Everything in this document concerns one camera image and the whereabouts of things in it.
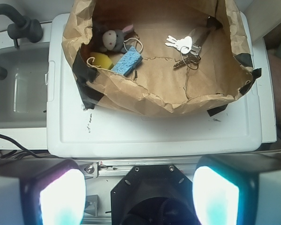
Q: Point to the blue sponge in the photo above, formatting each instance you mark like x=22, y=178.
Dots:
x=128, y=62

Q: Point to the white plastic bin lid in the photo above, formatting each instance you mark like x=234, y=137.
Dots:
x=73, y=131

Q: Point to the grey plush donkey toy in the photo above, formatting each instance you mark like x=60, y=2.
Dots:
x=110, y=40

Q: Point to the silver keys bunch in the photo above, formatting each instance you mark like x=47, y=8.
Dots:
x=189, y=51

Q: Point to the yellow sponge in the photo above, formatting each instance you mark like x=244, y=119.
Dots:
x=100, y=60

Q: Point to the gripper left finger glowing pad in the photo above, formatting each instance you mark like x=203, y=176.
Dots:
x=41, y=191

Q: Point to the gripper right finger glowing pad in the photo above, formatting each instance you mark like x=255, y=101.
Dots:
x=238, y=189

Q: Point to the white sink basin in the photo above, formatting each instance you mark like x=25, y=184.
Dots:
x=23, y=94

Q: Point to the brown paper bag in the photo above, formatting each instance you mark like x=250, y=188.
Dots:
x=155, y=88

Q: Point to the black octagonal mount plate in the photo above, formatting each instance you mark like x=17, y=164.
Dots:
x=153, y=195

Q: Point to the black faucet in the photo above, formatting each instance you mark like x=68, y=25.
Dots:
x=22, y=26

